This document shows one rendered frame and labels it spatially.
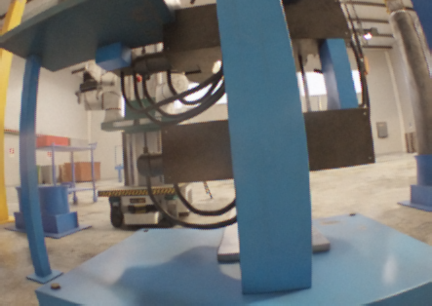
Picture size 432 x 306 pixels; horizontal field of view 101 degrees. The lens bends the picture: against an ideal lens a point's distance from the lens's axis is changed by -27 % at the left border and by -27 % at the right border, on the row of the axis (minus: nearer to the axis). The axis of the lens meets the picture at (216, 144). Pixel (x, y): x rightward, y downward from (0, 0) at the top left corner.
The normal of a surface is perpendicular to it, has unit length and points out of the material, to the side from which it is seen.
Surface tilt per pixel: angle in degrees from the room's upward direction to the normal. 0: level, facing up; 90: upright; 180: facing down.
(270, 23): 90
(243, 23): 90
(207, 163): 90
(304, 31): 90
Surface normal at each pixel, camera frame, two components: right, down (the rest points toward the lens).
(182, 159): -0.13, -0.07
